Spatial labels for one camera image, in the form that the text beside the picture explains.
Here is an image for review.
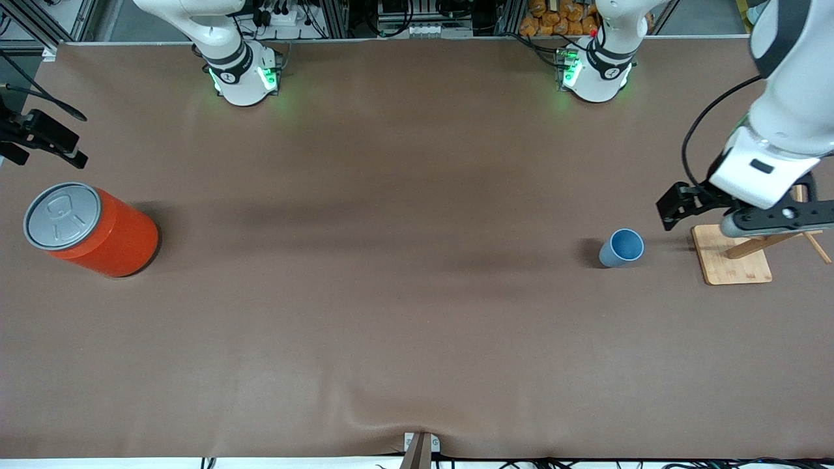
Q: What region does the white power strip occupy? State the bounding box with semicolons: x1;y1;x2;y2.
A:
263;5;308;28
403;23;474;38

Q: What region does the light blue plastic cup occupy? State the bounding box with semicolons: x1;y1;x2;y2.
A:
598;228;645;268

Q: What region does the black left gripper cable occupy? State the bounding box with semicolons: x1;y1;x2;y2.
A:
682;75;764;191

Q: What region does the wooden cup rack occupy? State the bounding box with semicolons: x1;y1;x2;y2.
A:
691;186;834;286

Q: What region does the orange can with grey lid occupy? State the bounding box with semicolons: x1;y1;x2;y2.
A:
23;182;160;279

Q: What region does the bag of orange snacks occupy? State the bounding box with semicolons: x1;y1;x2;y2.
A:
519;0;600;37

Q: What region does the aluminium frame profile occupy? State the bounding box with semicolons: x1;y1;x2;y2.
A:
0;0;98;63

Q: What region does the brown table mat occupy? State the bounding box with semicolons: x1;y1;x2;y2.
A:
0;38;834;460

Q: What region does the metal clamp bracket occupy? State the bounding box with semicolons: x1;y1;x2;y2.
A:
399;431;441;469

